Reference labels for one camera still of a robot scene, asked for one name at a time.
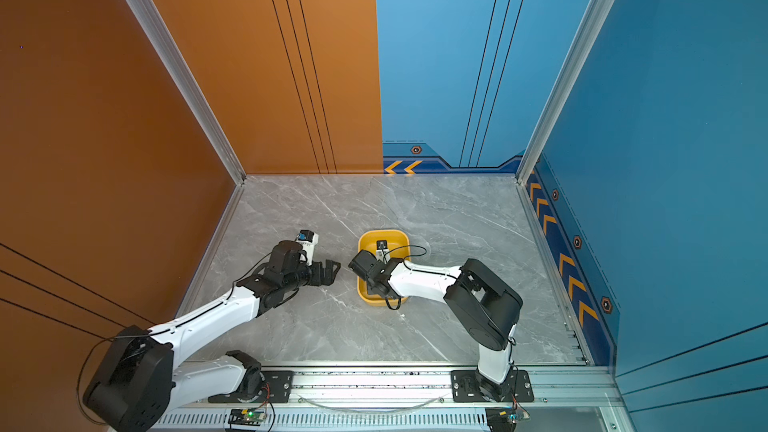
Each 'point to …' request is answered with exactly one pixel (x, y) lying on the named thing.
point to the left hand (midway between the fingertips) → (329, 261)
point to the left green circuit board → (246, 417)
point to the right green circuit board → (501, 419)
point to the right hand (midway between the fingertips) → (378, 282)
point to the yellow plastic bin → (400, 248)
